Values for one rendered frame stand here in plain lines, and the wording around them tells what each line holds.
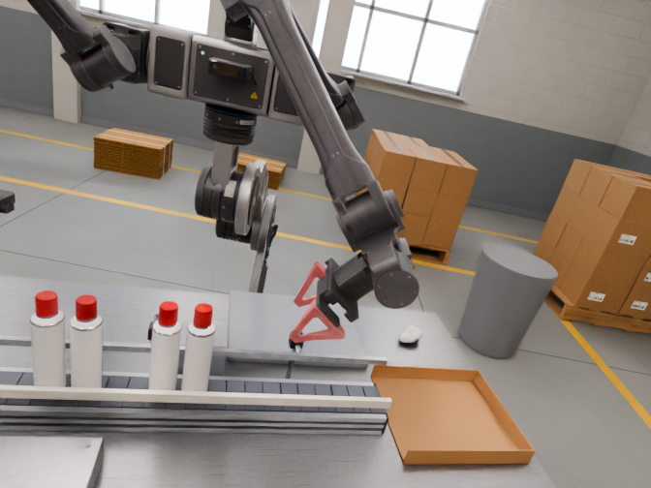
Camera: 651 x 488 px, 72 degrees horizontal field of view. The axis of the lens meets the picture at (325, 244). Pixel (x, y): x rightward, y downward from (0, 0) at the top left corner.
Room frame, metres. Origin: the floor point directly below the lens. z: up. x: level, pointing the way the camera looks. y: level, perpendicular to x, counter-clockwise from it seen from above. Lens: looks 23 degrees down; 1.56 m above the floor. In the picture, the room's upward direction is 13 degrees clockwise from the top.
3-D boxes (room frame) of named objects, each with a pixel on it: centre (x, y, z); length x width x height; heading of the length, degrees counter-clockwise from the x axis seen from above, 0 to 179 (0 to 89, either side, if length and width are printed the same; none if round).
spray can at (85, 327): (0.64, 0.38, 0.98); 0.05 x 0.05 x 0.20
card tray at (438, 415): (0.85, -0.37, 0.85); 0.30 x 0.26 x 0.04; 105
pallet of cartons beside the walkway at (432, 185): (4.35, -0.66, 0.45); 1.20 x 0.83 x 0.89; 6
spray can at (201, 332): (0.70, 0.19, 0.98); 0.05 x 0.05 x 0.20
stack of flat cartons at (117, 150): (4.51, 2.16, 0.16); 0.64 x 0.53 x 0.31; 99
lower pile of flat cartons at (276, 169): (5.09, 0.99, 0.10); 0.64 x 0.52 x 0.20; 91
